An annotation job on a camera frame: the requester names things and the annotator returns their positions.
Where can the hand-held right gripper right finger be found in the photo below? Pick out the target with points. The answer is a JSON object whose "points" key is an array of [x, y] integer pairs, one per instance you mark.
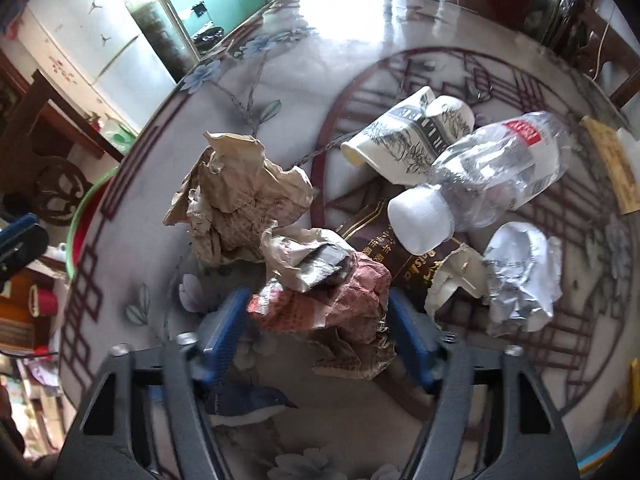
{"points": [[415, 335]]}

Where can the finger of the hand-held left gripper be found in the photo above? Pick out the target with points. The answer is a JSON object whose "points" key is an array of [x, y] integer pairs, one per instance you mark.
{"points": [[22, 235]]}

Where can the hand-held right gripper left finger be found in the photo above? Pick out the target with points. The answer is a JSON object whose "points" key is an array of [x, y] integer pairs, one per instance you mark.
{"points": [[225, 320]]}

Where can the red basin with green rim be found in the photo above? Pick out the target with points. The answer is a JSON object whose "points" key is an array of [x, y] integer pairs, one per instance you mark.
{"points": [[81, 217]]}

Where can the red-print newspaper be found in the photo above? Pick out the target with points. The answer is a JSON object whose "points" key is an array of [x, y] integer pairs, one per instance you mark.
{"points": [[320, 300]]}

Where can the dark trash bin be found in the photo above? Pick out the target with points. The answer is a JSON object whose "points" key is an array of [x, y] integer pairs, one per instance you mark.
{"points": [[207, 36]]}

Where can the dark wooden chair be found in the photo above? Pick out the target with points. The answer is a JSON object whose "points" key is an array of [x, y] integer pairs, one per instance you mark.
{"points": [[50, 170], [590, 15]]}

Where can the torn brown packet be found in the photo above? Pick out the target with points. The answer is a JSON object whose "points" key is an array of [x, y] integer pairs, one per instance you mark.
{"points": [[372, 240]]}

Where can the crumpled white paper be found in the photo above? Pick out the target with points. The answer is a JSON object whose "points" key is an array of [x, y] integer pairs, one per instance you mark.
{"points": [[520, 275]]}

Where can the crumpled beige newspaper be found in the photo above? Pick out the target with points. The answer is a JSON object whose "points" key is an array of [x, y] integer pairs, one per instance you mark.
{"points": [[240, 195]]}

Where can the clear plastic bottle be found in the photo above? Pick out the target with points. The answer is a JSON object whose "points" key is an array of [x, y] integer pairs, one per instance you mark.
{"points": [[490, 170]]}

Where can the flattened printed paper cup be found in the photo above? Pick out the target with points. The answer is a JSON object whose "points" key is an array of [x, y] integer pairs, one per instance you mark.
{"points": [[400, 135]]}

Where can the white refrigerator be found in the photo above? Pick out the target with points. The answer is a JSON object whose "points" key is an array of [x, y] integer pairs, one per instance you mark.
{"points": [[100, 45]]}

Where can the yellow picture book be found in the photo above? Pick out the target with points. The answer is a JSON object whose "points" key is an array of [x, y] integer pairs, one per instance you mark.
{"points": [[612, 160]]}

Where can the white desk lamp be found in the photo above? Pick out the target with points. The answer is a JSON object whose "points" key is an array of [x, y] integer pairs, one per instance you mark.
{"points": [[630, 137]]}

